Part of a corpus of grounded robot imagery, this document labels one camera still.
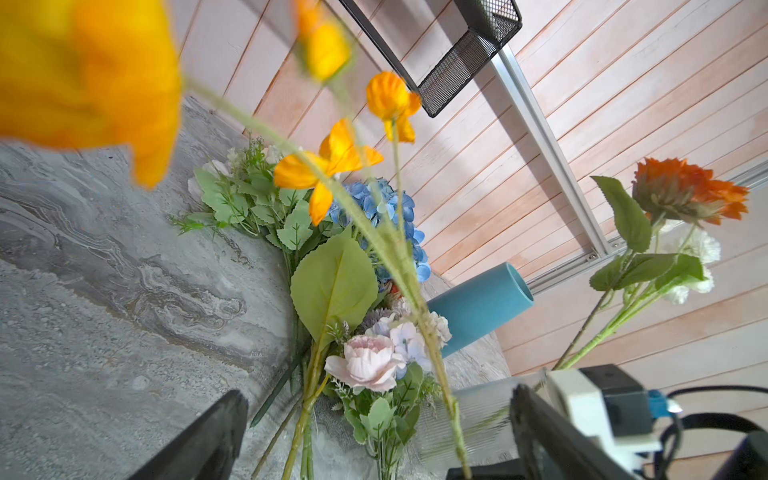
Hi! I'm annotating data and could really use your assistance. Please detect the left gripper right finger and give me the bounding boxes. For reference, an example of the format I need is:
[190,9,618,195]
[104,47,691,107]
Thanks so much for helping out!
[510,384,634,479]

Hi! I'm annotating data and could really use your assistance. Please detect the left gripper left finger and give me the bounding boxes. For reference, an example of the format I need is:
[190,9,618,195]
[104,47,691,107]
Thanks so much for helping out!
[129,390,248,480]

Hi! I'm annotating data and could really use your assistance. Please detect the clear glass vase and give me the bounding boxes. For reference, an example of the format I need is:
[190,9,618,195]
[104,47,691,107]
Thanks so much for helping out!
[412,369,548,473]

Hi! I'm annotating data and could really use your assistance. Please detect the pink purple mixed bouquet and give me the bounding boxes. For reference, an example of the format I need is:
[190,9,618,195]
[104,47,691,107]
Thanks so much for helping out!
[324,299,442,479]

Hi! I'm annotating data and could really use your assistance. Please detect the white ranunculus flower stem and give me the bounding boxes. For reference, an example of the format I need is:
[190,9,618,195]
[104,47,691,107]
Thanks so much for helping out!
[554,221,720,370]

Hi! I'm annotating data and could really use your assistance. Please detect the blue hydrangea flower stem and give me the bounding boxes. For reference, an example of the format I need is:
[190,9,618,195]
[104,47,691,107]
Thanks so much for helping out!
[291,203,452,479]

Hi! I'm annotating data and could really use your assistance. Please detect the orange gerbera flower stem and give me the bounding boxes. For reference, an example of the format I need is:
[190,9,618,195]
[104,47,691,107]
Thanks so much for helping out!
[551,157,751,370]

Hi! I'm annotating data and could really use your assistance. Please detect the yellow poppy flower stem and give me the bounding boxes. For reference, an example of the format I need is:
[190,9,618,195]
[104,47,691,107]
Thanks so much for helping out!
[0,0,475,480]

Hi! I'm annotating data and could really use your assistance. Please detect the teal ceramic vase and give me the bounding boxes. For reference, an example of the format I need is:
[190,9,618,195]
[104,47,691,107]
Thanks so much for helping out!
[427,263,534,357]

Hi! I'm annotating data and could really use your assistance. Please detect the cream rose greenery bunch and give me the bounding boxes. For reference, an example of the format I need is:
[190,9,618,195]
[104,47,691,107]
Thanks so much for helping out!
[172,138,317,252]

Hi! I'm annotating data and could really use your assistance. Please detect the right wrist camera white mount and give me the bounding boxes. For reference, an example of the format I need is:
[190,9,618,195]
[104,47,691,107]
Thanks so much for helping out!
[544,364,682,479]

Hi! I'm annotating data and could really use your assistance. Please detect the black mesh wall basket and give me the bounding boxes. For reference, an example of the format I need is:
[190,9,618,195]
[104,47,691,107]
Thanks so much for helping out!
[340,0,523,118]

